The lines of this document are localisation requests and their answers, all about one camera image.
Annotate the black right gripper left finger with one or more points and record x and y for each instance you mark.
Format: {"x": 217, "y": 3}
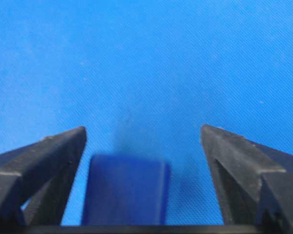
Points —
{"x": 36, "y": 180}

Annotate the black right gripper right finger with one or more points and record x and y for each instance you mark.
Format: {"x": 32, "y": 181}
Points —
{"x": 253, "y": 182}

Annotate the blue block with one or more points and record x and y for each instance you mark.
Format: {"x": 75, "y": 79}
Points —
{"x": 124, "y": 190}

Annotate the blue table cloth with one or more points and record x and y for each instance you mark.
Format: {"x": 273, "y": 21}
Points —
{"x": 143, "y": 76}

